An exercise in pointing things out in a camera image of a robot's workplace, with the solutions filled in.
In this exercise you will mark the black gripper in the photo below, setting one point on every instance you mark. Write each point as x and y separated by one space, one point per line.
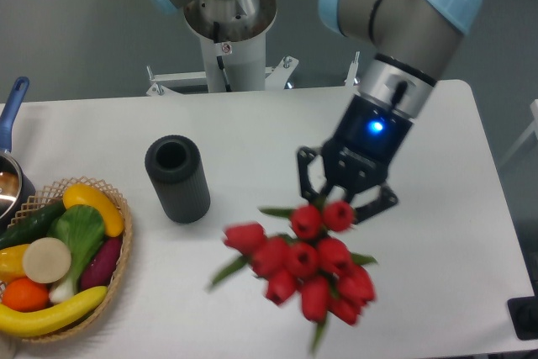
356 157

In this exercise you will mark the red tulip bouquet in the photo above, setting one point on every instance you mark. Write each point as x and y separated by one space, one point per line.
310 262

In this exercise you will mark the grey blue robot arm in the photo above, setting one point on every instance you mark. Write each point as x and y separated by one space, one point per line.
414 39

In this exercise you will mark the dark grey ribbed vase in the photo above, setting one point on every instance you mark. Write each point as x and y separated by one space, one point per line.
174 166

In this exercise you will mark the white furniture piece right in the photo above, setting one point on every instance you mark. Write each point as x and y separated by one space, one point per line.
525 142

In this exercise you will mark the black box at edge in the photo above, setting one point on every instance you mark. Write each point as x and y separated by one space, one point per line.
523 314

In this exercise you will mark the purple sweet potato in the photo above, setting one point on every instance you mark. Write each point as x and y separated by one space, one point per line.
100 270

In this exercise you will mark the yellow squash upper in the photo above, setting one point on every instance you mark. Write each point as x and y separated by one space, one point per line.
83 194

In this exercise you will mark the green bok choy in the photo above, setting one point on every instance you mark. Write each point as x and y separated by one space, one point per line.
81 229

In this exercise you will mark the woven wicker basket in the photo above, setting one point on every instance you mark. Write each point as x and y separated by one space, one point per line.
52 193

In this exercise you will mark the beige round disc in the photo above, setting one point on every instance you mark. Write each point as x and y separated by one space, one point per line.
46 260

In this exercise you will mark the green cucumber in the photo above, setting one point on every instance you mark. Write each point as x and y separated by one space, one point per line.
32 227

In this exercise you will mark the orange fruit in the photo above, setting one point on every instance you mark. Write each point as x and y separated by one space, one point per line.
25 295

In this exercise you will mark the yellow bell pepper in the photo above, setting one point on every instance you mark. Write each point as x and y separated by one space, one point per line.
11 263

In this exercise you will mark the yellow banana squash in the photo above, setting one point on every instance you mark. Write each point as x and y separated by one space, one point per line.
52 319

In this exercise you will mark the white clamp post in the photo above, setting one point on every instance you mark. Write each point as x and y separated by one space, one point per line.
352 79

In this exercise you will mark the blue handled saucepan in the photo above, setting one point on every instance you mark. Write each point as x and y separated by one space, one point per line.
15 186

